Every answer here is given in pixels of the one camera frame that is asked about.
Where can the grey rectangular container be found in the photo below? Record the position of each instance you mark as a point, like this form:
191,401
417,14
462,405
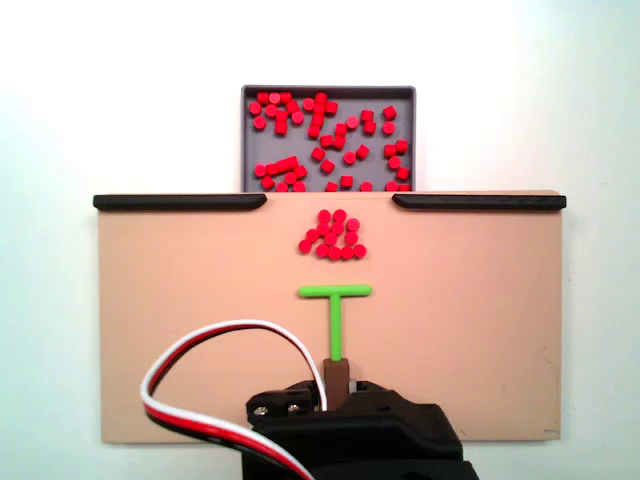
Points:
380,137

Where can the beige rectangular board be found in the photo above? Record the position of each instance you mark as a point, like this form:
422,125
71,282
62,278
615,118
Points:
200,275

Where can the black edge rail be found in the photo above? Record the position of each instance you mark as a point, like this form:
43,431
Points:
480,202
175,202

